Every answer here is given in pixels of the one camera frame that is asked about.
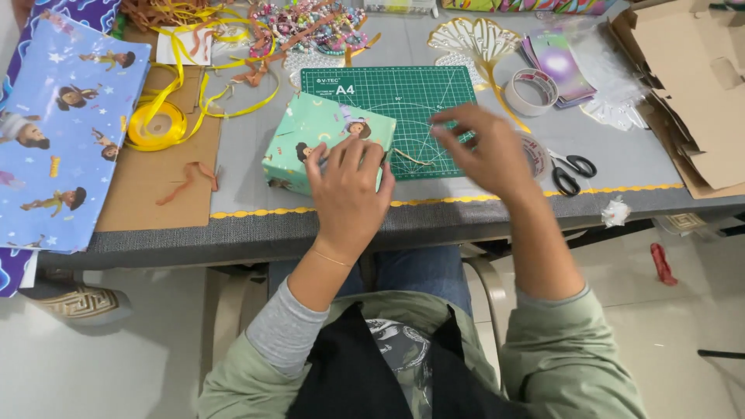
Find person's left hand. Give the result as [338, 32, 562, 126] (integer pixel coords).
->
[304, 135, 397, 258]

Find person's right hand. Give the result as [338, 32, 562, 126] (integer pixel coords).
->
[430, 104, 542, 203]

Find teal gift box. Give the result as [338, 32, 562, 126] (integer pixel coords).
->
[261, 92, 397, 196]

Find tan ribbon scrap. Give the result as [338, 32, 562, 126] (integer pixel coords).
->
[392, 148, 436, 168]

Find white pearl mesh piece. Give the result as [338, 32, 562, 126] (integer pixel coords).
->
[433, 52, 486, 88]
[283, 49, 345, 75]

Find green cutting mat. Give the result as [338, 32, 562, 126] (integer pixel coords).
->
[300, 65, 478, 181]

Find white tape roll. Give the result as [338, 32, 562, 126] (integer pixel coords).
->
[504, 68, 560, 117]

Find clear tape roll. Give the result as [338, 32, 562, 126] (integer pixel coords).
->
[520, 134, 552, 182]

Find gold fan-shaped ornament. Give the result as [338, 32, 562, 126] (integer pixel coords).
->
[426, 16, 532, 135]

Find stack of holographic cards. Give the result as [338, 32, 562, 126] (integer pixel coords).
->
[519, 28, 598, 109]

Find colourful wrapping paper rolls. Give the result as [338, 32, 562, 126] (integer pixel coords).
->
[440, 0, 619, 15]

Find blue jeans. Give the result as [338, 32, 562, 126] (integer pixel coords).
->
[268, 244, 473, 318]

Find clear plastic bag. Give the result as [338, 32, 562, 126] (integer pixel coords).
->
[535, 12, 651, 132]

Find crumpled white paper scrap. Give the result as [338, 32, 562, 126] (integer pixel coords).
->
[601, 196, 632, 229]

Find open brown cardboard box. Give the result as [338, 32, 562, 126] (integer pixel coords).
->
[607, 0, 745, 200]

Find red scrap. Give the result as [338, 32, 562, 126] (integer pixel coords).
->
[650, 242, 679, 287]

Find green jacket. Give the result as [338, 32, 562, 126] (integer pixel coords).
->
[197, 284, 650, 419]

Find black apron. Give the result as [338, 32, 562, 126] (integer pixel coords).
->
[286, 301, 532, 419]

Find short orange ribbon piece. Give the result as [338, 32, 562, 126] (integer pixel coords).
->
[155, 161, 220, 207]

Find loose yellow ribbon strand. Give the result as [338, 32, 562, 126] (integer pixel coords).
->
[125, 5, 281, 152]

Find white paper slip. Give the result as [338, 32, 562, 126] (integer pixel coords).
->
[155, 26, 214, 66]

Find brown cardboard sheet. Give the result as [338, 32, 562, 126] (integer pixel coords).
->
[94, 29, 223, 233]

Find yellow ribbon spool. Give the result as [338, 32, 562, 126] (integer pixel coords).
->
[126, 100, 189, 150]

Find heap of brown ribbon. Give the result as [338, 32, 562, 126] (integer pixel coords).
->
[120, 0, 201, 33]

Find blue cartoon wrapping paper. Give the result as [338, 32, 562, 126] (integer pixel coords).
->
[0, 10, 152, 255]

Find grey gold-patterned stool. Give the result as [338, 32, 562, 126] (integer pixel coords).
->
[19, 267, 133, 327]

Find black handled scissors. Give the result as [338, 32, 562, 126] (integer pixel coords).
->
[547, 149, 598, 197]

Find pile of beaded bracelets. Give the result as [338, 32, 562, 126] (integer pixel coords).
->
[247, 0, 370, 58]

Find thin gold wrist bracelet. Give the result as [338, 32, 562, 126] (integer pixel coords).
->
[311, 249, 355, 268]

